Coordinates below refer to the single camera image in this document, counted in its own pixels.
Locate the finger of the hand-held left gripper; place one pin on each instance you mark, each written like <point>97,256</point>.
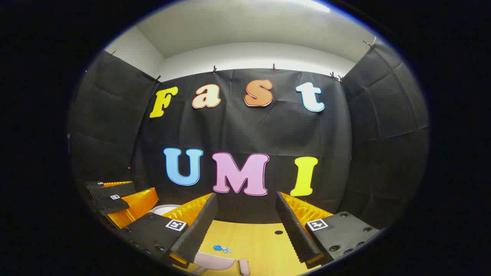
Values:
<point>134,207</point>
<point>113,191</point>

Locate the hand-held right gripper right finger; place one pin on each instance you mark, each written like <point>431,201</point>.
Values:
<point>293,226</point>

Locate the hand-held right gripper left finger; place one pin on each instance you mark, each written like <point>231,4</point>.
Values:
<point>199,230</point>

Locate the white garbage bin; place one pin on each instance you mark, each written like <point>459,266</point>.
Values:
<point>163,209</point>

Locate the light blue paper trash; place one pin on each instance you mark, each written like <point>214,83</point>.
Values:
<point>227,250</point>

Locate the pale purple dustpan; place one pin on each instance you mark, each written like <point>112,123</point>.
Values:
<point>215,261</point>

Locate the pale purple small broom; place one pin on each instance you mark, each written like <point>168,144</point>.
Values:
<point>244,267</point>

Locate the black backdrop cloth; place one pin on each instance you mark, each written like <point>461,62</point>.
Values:
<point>245,126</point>

